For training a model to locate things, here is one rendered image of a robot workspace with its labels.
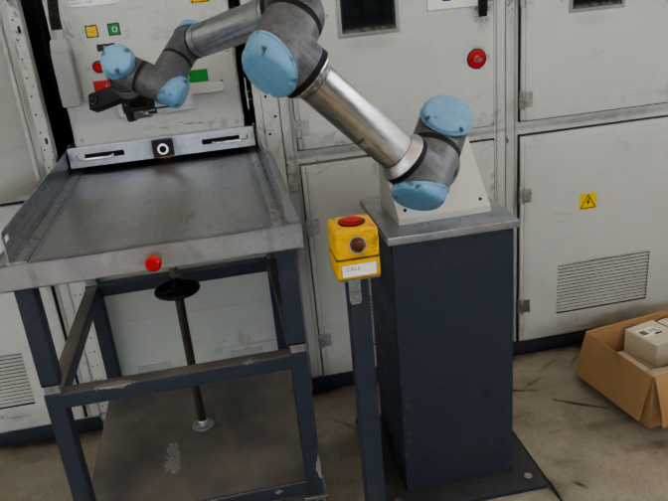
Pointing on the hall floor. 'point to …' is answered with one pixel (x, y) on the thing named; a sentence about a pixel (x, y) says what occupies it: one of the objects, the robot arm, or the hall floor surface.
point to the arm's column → (446, 356)
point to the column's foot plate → (496, 486)
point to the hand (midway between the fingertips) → (133, 114)
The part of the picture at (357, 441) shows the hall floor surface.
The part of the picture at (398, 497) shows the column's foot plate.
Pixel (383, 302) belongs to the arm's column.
